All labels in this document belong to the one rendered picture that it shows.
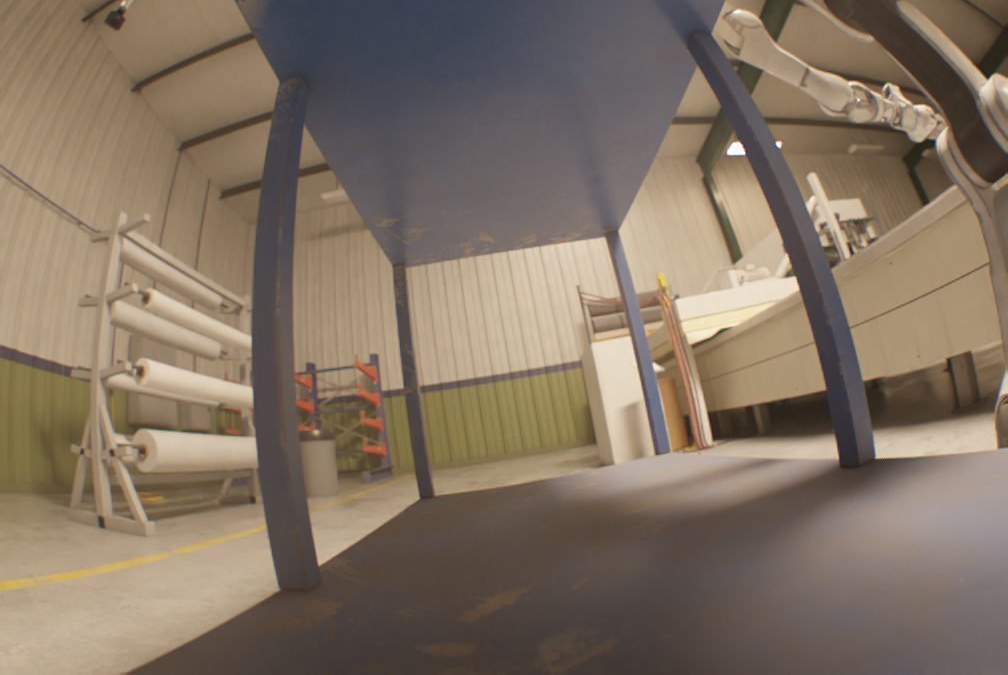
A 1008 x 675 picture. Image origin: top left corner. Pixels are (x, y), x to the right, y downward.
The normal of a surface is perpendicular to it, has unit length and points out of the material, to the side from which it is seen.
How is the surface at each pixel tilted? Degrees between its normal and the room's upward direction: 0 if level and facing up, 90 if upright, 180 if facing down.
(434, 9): 180
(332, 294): 90
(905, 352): 90
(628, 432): 90
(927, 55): 111
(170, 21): 176
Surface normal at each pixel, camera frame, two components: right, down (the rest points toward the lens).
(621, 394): -0.01, -0.31
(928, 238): -0.99, 0.15
